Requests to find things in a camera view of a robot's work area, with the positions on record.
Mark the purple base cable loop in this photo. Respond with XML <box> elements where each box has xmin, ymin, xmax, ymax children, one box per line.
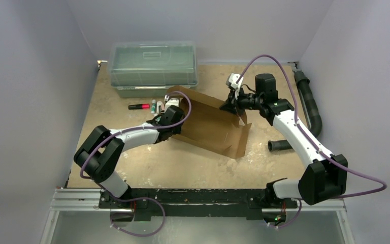
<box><xmin>109</xmin><ymin>198</ymin><xmax>167</xmax><ymax>238</ymax></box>

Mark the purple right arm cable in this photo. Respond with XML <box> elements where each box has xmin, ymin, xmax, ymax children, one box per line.
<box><xmin>235</xmin><ymin>54</ymin><xmax>387</xmax><ymax>199</ymax></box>

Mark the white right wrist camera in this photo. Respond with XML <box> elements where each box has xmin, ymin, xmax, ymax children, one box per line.
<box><xmin>226</xmin><ymin>73</ymin><xmax>243</xmax><ymax>89</ymax></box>

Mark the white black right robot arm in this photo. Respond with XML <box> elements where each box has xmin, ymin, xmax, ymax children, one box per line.
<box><xmin>220</xmin><ymin>73</ymin><xmax>348</xmax><ymax>207</ymax></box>

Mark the green white marker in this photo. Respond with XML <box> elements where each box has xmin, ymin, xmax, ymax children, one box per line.
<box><xmin>151</xmin><ymin>99</ymin><xmax>157</xmax><ymax>114</ymax></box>

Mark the red black marker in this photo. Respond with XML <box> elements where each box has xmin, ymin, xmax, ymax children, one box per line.
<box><xmin>128</xmin><ymin>103</ymin><xmax>150</xmax><ymax>110</ymax></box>

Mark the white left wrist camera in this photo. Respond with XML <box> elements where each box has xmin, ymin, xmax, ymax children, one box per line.
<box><xmin>164</xmin><ymin>95</ymin><xmax>180</xmax><ymax>111</ymax></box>

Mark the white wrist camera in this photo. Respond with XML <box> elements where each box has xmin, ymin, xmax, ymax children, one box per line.
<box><xmin>164</xmin><ymin>95</ymin><xmax>180</xmax><ymax>111</ymax></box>
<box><xmin>226</xmin><ymin>73</ymin><xmax>243</xmax><ymax>89</ymax></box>

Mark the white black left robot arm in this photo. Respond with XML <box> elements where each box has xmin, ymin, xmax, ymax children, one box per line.
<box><xmin>74</xmin><ymin>105</ymin><xmax>185</xmax><ymax>208</ymax></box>

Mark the clear plastic storage bin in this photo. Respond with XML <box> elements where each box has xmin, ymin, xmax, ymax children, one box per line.
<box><xmin>107</xmin><ymin>41</ymin><xmax>198</xmax><ymax>98</ymax></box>

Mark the black corrugated hose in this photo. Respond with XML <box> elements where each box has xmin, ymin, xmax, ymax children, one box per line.
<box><xmin>267</xmin><ymin>69</ymin><xmax>323</xmax><ymax>153</ymax></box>

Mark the brown cardboard box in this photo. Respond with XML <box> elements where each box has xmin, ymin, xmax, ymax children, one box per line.
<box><xmin>167</xmin><ymin>86</ymin><xmax>251</xmax><ymax>159</ymax></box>

